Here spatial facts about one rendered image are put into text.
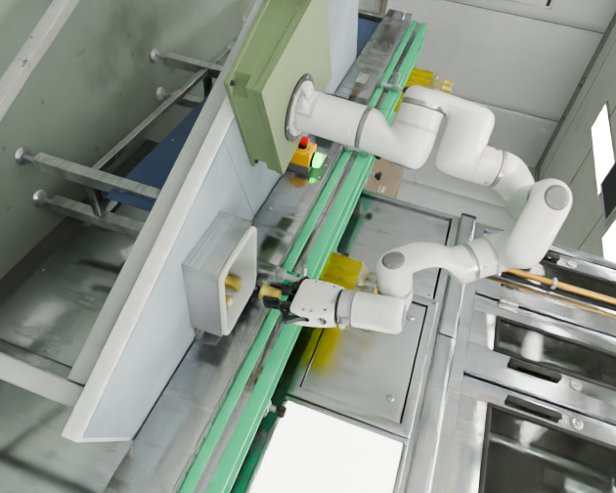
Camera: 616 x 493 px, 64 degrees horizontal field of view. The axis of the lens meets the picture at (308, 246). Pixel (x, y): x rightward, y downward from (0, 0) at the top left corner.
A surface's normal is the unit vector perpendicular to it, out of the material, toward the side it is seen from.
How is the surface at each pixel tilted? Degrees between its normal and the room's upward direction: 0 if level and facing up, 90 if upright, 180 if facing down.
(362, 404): 90
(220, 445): 90
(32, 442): 90
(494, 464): 90
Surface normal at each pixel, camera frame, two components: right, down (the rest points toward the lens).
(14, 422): 0.08, -0.68
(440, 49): -0.33, 0.66
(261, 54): -0.06, -0.35
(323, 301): -0.17, -0.70
